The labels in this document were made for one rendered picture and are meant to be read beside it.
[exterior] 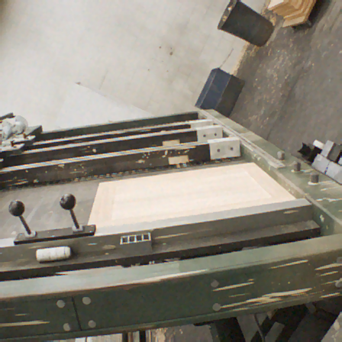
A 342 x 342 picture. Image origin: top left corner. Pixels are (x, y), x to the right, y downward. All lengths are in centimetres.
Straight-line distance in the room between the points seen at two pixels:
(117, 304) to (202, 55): 593
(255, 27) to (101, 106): 229
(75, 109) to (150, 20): 213
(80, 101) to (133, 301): 444
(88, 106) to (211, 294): 444
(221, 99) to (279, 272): 483
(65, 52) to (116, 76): 90
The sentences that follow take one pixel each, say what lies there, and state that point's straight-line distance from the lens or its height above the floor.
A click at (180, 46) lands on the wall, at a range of 646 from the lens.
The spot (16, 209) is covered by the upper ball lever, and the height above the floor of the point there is 153.
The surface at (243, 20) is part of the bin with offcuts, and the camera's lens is 551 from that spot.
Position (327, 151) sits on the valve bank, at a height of 76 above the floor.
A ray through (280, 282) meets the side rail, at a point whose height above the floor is 102.
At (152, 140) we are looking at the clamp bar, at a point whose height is 120.
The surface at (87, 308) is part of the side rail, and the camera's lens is 75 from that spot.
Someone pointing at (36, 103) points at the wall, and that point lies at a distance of 661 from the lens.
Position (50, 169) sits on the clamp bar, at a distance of 166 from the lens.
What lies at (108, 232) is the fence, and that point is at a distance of 95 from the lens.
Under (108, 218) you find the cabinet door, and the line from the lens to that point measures 109.
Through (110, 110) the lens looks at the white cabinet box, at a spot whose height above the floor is 148.
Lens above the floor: 142
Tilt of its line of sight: 11 degrees down
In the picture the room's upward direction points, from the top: 66 degrees counter-clockwise
